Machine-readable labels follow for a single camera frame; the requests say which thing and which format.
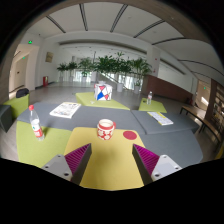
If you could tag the red round coaster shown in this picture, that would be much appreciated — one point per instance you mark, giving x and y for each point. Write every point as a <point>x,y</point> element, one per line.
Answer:
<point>130,135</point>

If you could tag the red-capped plastic water bottle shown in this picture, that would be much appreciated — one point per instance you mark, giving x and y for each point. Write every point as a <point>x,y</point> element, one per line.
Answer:
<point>35,124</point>

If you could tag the wooden bench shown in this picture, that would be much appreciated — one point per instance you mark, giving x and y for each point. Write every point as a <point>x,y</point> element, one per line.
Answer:
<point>205,123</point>

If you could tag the green seat block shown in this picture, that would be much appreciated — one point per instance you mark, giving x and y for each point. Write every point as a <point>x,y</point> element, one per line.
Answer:
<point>18,105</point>

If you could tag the distant clear water bottle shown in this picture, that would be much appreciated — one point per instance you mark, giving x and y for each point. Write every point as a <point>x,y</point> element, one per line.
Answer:
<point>149,98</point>

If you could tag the colourful geometric cube box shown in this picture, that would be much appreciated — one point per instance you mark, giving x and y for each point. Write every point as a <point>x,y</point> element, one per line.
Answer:
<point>102,92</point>

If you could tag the open magazine on table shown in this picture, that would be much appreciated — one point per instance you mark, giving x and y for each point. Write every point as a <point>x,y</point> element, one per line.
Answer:
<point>65,110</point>

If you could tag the red fire extinguisher box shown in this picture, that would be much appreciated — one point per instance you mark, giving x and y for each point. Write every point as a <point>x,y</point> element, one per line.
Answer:
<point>45,81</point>

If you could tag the red white floral mug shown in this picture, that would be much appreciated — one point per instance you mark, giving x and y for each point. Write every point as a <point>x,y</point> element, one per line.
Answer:
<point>105,129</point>

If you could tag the large potted palm plants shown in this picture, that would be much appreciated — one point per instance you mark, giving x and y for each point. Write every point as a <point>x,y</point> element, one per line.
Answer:
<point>106,65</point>

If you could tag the yellow booklet on table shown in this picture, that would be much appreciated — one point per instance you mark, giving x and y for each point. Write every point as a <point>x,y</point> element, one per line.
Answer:
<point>160,118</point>

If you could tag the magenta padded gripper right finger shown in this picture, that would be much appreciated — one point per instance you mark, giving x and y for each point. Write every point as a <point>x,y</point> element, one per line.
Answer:
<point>151,166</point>

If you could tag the framed wall picture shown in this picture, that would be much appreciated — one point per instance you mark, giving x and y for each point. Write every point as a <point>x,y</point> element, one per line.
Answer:
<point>49,57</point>

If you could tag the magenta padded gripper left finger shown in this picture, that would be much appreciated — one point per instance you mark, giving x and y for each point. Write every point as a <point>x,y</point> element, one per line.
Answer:
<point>71,166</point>

